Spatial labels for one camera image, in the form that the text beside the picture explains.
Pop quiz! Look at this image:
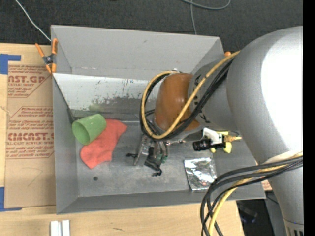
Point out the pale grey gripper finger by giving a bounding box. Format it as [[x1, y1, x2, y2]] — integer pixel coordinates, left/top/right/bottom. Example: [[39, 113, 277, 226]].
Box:
[[133, 141, 150, 167]]

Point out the grey metal bin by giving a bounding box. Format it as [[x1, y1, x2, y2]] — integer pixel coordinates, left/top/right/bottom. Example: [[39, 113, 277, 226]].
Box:
[[50, 25, 267, 215]]

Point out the orange-red cloth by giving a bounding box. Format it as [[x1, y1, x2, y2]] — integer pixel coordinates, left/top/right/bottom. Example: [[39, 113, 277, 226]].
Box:
[[80, 118, 128, 170]]

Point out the silver foil packet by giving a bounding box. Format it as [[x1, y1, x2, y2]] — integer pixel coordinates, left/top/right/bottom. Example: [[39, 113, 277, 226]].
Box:
[[184, 157, 218, 192]]

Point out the green plastic cup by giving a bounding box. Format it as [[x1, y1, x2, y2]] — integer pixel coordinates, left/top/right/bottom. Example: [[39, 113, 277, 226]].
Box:
[[71, 114, 107, 146]]

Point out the brown cardboard board, red print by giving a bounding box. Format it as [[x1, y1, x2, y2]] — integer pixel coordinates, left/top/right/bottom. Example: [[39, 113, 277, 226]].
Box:
[[0, 42, 58, 212]]

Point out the black cylinder on white bracket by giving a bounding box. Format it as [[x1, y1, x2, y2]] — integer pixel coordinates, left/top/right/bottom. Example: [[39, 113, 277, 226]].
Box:
[[192, 127, 243, 154]]

